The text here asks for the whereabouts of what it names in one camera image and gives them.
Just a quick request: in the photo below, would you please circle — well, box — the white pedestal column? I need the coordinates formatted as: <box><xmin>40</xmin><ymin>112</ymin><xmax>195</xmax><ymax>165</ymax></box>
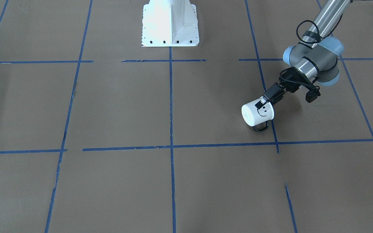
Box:
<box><xmin>141</xmin><ymin>0</ymin><xmax>200</xmax><ymax>47</ymax></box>

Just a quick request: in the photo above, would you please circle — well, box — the white smiley mug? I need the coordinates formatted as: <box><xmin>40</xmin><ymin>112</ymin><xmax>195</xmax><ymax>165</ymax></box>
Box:
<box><xmin>241</xmin><ymin>97</ymin><xmax>275</xmax><ymax>133</ymax></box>

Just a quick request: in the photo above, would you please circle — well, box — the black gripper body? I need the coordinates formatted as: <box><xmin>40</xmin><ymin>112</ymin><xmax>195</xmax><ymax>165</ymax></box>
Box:
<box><xmin>279</xmin><ymin>67</ymin><xmax>311</xmax><ymax>93</ymax></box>

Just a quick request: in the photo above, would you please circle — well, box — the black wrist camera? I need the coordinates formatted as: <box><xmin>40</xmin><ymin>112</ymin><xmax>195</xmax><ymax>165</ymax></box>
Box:
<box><xmin>305</xmin><ymin>86</ymin><xmax>321</xmax><ymax>103</ymax></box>

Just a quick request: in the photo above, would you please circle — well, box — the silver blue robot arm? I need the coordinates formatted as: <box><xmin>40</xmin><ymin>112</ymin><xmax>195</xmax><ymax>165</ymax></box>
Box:
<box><xmin>255</xmin><ymin>0</ymin><xmax>351</xmax><ymax>110</ymax></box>

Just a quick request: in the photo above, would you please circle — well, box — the brown paper table cover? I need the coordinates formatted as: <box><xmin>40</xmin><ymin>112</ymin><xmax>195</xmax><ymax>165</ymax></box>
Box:
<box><xmin>0</xmin><ymin>0</ymin><xmax>373</xmax><ymax>233</ymax></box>

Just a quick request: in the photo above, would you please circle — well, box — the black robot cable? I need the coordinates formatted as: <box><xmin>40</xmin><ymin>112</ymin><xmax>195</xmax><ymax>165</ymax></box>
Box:
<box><xmin>279</xmin><ymin>20</ymin><xmax>322</xmax><ymax>94</ymax></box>

